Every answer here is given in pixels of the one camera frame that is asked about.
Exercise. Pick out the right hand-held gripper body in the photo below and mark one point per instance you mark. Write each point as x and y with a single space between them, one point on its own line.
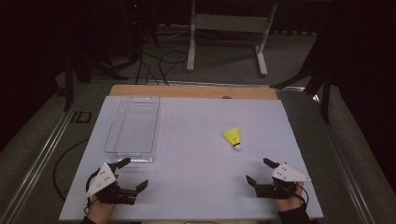
288 174

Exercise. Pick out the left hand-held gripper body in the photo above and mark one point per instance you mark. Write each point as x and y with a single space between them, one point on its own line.
101 180

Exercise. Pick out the clear plastic container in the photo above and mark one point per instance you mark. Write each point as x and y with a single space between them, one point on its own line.
134 130

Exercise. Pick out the yellow shuttlecock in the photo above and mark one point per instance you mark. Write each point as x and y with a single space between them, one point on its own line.
233 136

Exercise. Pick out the person's right hand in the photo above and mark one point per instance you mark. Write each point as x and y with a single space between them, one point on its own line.
291 203

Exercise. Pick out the person's left hand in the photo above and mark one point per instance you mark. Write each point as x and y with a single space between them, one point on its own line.
101 211

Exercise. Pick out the white table board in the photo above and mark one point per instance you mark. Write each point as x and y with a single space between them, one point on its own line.
193 180

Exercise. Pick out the black metal stand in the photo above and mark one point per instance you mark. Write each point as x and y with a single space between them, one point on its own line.
69 87
325 93

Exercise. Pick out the white metal stand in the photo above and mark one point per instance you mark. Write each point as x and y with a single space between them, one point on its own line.
230 23

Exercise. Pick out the metal floor rail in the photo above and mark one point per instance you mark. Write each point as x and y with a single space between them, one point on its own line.
345 168
40 155

